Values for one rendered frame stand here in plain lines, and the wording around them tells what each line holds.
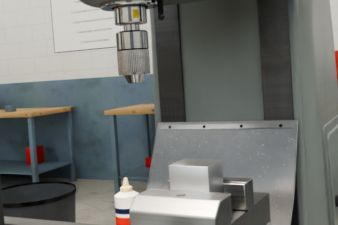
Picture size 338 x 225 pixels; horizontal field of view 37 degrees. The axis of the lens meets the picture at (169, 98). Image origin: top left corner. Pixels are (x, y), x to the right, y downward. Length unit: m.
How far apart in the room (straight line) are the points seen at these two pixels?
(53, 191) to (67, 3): 3.51
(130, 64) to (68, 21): 5.37
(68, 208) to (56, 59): 3.73
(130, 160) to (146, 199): 5.04
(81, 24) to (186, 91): 4.90
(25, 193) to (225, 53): 2.09
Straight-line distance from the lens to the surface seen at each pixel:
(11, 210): 2.56
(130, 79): 0.73
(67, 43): 6.08
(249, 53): 1.06
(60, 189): 2.93
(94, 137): 5.93
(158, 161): 1.11
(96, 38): 5.84
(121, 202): 0.80
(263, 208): 0.81
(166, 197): 0.67
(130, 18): 0.72
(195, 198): 0.65
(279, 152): 1.02
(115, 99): 5.71
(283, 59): 1.03
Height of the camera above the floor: 1.21
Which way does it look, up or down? 3 degrees down
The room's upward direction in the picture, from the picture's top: 4 degrees counter-clockwise
